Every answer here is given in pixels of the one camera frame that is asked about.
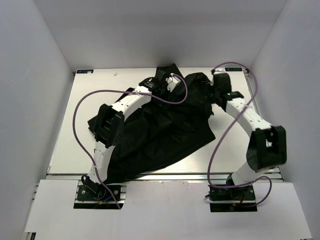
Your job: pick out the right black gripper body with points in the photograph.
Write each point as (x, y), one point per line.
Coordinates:
(214, 92)

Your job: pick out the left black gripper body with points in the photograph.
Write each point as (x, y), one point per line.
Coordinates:
(164, 92)

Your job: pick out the black jacket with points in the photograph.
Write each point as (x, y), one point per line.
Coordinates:
(163, 131)

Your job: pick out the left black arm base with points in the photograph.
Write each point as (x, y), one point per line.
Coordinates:
(94, 196)

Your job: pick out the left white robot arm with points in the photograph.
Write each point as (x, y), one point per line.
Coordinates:
(108, 126)

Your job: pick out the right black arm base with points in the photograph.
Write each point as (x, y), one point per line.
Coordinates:
(231, 200)

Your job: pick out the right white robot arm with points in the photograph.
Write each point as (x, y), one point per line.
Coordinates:
(267, 147)

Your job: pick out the right blue table sticker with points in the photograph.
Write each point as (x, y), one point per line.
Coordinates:
(233, 69)

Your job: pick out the blue table sticker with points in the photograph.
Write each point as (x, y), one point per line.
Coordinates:
(233, 69)
(84, 71)

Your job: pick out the left blue table sticker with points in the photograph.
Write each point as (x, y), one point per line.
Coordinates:
(84, 71)

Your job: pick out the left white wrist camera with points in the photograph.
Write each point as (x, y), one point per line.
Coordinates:
(172, 81)

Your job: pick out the aluminium table frame rail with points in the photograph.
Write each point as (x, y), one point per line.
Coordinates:
(216, 178)

